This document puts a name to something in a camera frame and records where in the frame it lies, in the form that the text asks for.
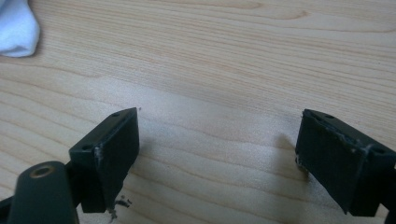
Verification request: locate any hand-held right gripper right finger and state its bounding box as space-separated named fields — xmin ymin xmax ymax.
xmin=294 ymin=108 xmax=396 ymax=217

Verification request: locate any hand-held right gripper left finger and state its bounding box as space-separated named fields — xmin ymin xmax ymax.
xmin=68 ymin=106 xmax=140 ymax=215

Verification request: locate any white cloth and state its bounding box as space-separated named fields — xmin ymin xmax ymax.
xmin=0 ymin=0 xmax=41 ymax=59

